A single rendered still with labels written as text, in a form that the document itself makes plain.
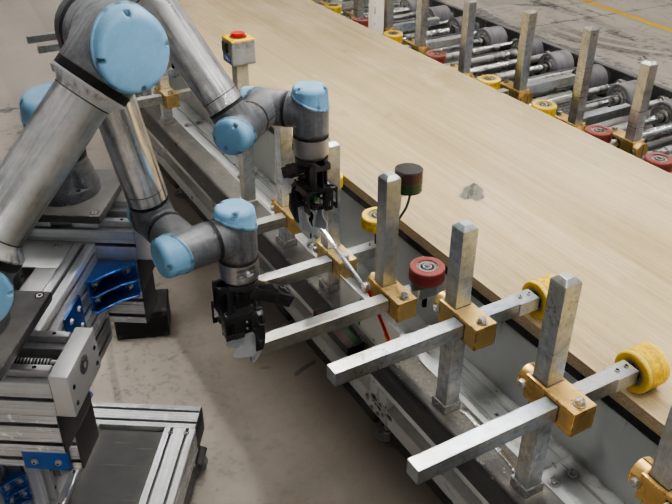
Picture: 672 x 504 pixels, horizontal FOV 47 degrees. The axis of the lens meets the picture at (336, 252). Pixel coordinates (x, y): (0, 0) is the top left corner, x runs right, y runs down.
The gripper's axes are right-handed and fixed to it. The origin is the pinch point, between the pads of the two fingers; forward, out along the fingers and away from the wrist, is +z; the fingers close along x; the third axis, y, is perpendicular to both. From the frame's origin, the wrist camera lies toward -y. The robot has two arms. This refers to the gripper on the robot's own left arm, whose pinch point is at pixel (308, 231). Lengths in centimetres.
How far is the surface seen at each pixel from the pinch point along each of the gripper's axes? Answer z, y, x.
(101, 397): 94, -78, -41
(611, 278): 5, 43, 52
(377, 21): 1, -140, 107
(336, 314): 8.7, 20.3, -4.3
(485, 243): 4.7, 18.2, 37.0
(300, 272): 13.0, -3.5, -0.6
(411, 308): 10.0, 25.0, 11.8
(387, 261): 1.3, 17.8, 9.9
